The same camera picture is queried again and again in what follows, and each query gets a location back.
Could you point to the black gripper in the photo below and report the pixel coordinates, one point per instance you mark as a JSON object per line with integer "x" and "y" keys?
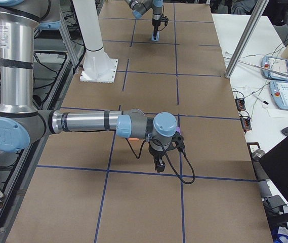
{"x": 156, "y": 153}
{"x": 156, "y": 24}

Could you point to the light blue foam block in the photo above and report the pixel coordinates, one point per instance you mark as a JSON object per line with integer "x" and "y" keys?
{"x": 155, "y": 38}

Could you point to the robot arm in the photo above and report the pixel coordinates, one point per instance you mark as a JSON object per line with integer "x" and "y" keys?
{"x": 139, "y": 8}
{"x": 21, "y": 123}

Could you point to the purple foam block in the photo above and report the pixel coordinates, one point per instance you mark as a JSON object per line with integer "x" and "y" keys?
{"x": 178, "y": 130}

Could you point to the orange power connector box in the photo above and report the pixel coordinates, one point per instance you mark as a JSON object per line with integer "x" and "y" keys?
{"x": 240, "y": 104}

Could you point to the black marker pen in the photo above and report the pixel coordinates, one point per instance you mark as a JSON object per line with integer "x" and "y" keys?
{"x": 260, "y": 99}

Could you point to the upper teach pendant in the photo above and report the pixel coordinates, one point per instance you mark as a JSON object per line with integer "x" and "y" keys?
{"x": 275, "y": 68}

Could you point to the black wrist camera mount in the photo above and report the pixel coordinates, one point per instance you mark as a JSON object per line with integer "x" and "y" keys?
{"x": 177, "y": 142}

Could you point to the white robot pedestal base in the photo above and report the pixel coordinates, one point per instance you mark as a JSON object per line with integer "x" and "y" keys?
{"x": 97, "y": 66}

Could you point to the aluminium frame post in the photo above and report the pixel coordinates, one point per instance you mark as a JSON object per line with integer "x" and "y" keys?
{"x": 247, "y": 33}

